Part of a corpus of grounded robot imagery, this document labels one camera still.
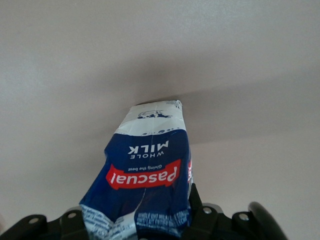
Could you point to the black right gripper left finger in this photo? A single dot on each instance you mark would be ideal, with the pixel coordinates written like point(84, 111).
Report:
point(73, 225)

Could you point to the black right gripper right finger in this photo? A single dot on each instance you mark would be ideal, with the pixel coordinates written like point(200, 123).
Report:
point(198, 220)

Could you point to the blue milk carton green cap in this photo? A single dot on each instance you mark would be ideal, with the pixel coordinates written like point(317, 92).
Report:
point(145, 155)

